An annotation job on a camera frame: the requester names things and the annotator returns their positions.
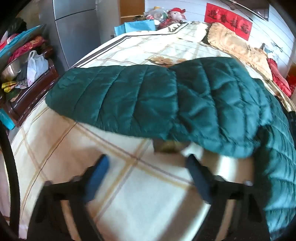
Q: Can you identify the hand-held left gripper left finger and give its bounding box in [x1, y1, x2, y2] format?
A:
[28, 153, 110, 241]

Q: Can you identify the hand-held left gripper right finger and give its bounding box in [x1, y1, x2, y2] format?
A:
[184, 154, 272, 241]

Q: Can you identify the dark green puffer jacket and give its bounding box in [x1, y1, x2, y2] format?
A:
[45, 57, 296, 241]

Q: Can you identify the pile of colourful clothes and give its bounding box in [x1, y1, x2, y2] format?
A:
[0, 24, 50, 65]

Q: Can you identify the dark wooden cabinet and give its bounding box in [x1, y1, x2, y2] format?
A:
[5, 49, 62, 127]

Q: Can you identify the white plastic bag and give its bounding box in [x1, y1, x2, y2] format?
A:
[27, 50, 49, 87]

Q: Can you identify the red ruffled heart pillow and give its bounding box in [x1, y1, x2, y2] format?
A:
[266, 58, 292, 96]

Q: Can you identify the metal bowl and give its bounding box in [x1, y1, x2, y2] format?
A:
[1, 59, 29, 82]

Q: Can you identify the orange folded blanket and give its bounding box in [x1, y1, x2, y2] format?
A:
[207, 22, 273, 80]

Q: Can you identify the grey refrigerator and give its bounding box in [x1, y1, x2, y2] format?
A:
[53, 0, 97, 69]

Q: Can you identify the light blue box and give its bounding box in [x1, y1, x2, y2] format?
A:
[114, 20, 156, 35]

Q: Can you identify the pink plush toy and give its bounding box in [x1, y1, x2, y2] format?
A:
[165, 7, 187, 24]

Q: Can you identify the wooden door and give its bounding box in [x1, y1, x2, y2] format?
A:
[120, 0, 145, 19]

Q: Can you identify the black cable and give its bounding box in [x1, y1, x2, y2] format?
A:
[0, 120, 21, 241]

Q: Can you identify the black wall wire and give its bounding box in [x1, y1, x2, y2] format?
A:
[272, 41, 284, 53]

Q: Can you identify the red wall banner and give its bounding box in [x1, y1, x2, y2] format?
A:
[204, 3, 253, 41]

